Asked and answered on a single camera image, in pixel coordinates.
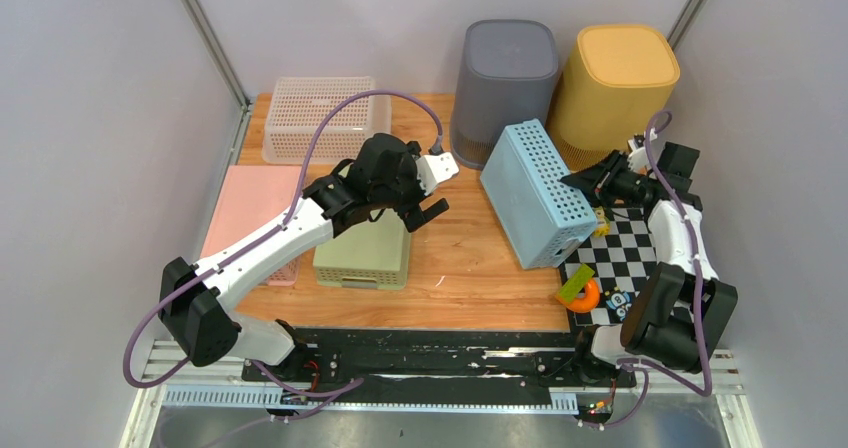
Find yellow slatted waste bin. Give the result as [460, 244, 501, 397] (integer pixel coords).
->
[545, 24, 680, 172]

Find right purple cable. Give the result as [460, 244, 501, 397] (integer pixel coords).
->
[576, 110, 715, 431]

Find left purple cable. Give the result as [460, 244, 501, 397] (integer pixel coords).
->
[123, 89, 445, 443]

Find blue white small toy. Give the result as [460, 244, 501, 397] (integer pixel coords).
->
[604, 287, 634, 322]

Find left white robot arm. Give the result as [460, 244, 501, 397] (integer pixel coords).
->
[157, 133, 459, 381]

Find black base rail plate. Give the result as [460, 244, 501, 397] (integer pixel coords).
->
[228, 325, 713, 408]

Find aluminium frame rails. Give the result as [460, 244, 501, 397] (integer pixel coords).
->
[119, 349, 762, 447]

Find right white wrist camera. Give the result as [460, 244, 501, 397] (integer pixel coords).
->
[627, 134, 657, 174]

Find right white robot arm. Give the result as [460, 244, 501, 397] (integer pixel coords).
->
[560, 142, 738, 386]

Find right corner metal post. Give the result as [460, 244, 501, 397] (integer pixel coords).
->
[667, 0, 707, 50]

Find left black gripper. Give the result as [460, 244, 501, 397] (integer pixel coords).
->
[371, 143, 448, 231]

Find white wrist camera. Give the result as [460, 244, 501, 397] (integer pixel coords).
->
[415, 152, 459, 196]
[627, 134, 657, 174]

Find left corner metal post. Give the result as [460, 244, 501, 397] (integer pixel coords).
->
[180, 0, 252, 112]

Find yellow owl toy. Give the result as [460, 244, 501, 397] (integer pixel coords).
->
[593, 207, 611, 238]

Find blue perforated basket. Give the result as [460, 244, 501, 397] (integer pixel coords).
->
[480, 119, 597, 270]

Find green orange toy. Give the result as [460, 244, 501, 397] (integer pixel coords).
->
[554, 264, 601, 314]

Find purple cable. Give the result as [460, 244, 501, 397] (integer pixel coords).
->
[576, 110, 715, 431]
[123, 89, 445, 443]

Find white perforated basket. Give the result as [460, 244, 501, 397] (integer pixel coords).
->
[262, 76, 392, 165]

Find grey slatted waste bin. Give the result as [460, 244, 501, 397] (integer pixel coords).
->
[450, 19, 560, 170]

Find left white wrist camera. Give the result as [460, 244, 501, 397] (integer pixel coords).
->
[415, 152, 459, 196]

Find corner metal post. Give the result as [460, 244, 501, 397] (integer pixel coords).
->
[180, 0, 252, 112]
[667, 0, 707, 50]

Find black white checkerboard mat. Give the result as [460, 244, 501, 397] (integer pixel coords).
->
[556, 202, 720, 334]

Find green perforated basket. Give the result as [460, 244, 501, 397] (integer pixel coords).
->
[313, 209, 411, 290]

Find pink perforated basket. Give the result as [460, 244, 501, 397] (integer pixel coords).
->
[200, 165, 300, 257]

